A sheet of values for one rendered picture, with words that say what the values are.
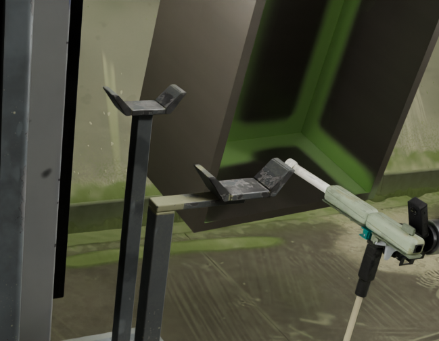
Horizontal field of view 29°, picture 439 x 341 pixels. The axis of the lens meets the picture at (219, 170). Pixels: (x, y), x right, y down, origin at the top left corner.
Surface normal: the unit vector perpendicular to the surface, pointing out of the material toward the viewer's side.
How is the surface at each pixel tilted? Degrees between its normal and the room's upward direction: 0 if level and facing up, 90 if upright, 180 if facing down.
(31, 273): 90
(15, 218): 90
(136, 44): 57
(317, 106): 91
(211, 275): 0
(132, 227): 90
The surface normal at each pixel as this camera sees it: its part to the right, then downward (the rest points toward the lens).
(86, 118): 0.46, -0.18
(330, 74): -0.83, 0.12
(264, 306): 0.12, -0.92
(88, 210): 0.47, 0.40
